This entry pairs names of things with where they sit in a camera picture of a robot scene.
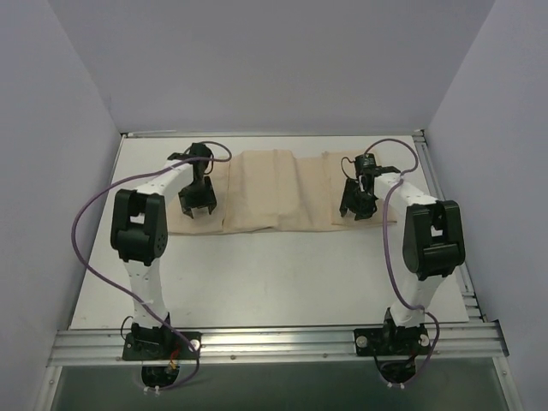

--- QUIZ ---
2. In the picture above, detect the beige cloth surgical kit roll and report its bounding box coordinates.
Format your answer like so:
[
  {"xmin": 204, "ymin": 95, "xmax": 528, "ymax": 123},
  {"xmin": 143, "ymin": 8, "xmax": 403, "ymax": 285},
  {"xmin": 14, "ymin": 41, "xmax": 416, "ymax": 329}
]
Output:
[{"xmin": 167, "ymin": 150, "xmax": 382, "ymax": 235}]

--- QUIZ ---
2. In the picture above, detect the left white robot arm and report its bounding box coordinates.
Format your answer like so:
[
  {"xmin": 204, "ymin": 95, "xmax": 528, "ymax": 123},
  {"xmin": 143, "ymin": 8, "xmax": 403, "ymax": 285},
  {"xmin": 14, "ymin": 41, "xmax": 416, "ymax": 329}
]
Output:
[{"xmin": 110, "ymin": 142, "xmax": 217, "ymax": 359}]

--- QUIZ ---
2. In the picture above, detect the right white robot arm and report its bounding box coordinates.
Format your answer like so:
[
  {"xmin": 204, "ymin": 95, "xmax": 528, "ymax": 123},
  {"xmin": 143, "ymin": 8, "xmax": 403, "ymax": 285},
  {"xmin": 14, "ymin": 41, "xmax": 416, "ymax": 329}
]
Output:
[{"xmin": 339, "ymin": 155, "xmax": 466, "ymax": 354}]

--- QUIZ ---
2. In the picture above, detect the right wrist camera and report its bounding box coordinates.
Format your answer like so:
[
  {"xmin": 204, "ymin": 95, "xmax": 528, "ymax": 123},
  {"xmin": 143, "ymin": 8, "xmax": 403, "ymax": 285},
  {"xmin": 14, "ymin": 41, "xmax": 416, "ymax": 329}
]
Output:
[{"xmin": 354, "ymin": 153, "xmax": 378, "ymax": 176}]

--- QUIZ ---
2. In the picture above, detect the back aluminium rail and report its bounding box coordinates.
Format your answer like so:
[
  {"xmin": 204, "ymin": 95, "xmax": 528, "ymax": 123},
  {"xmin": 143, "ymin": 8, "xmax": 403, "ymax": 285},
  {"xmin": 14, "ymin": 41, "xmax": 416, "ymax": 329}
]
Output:
[{"xmin": 121, "ymin": 128, "xmax": 426, "ymax": 139}]

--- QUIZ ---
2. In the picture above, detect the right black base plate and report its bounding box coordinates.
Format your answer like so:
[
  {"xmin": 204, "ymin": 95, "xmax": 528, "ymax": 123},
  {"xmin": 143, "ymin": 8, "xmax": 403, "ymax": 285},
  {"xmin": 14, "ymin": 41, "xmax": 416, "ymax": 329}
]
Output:
[{"xmin": 354, "ymin": 328, "xmax": 431, "ymax": 357}]

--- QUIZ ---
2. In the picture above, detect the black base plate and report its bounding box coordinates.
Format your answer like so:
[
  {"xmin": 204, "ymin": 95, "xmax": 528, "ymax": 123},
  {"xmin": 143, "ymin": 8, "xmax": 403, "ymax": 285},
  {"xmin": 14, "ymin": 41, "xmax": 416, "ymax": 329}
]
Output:
[
  {"xmin": 122, "ymin": 329, "xmax": 196, "ymax": 361},
  {"xmin": 354, "ymin": 328, "xmax": 431, "ymax": 357}
]

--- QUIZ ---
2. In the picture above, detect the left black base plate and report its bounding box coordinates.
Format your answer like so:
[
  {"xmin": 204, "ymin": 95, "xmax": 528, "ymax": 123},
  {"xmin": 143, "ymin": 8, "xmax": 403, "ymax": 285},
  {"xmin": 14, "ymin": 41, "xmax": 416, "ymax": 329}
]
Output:
[{"xmin": 122, "ymin": 329, "xmax": 196, "ymax": 361}]

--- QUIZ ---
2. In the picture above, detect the aluminium front rail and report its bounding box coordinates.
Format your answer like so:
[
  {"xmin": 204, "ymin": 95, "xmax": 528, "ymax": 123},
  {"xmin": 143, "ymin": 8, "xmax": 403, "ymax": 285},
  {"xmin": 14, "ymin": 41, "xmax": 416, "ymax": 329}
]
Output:
[{"xmin": 47, "ymin": 322, "xmax": 509, "ymax": 366}]

